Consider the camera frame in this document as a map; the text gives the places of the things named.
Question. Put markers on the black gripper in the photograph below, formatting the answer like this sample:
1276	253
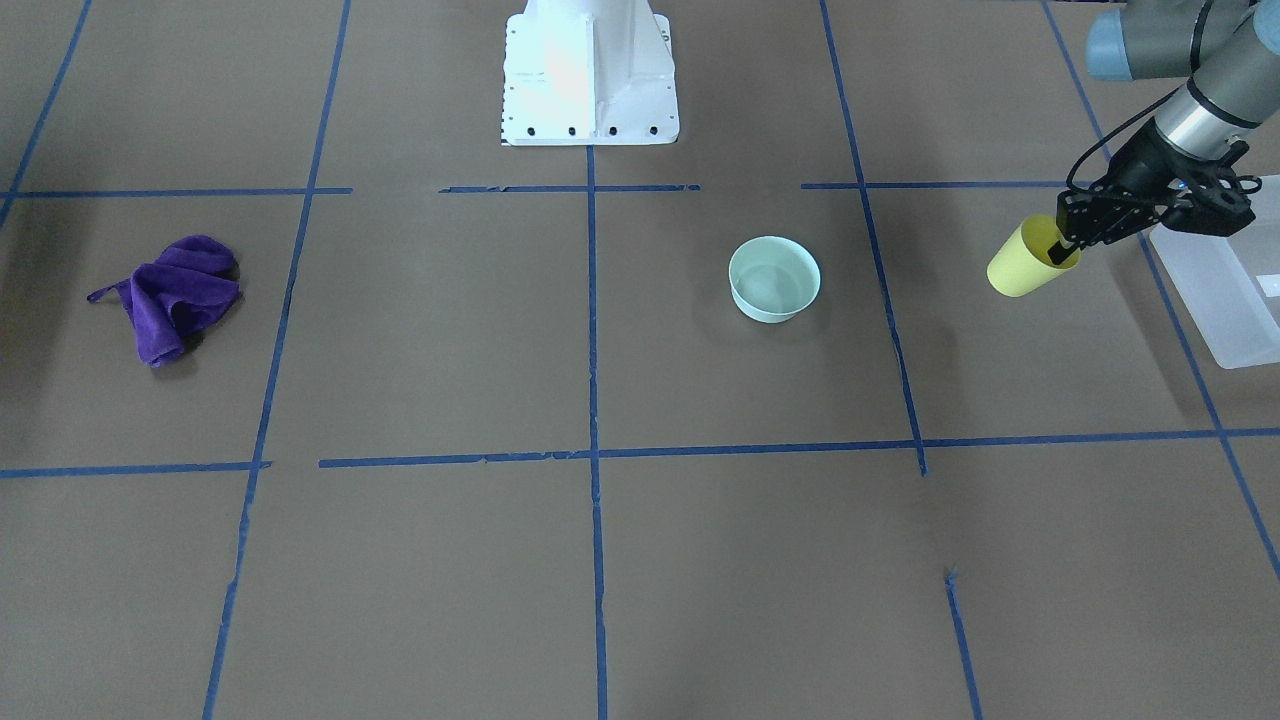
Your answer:
1143	160

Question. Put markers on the yellow plastic cup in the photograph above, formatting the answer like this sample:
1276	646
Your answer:
1033	255

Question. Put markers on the mint green bowl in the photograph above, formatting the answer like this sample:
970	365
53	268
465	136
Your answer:
773	278

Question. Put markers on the purple microfiber cloth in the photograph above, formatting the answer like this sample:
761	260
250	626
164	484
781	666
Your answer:
190	286

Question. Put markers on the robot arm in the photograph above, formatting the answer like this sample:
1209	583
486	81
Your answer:
1224	56

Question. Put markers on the clear plastic bin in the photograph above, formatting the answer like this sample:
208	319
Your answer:
1230	285

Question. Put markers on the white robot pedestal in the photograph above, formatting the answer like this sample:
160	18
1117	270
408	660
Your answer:
589	73

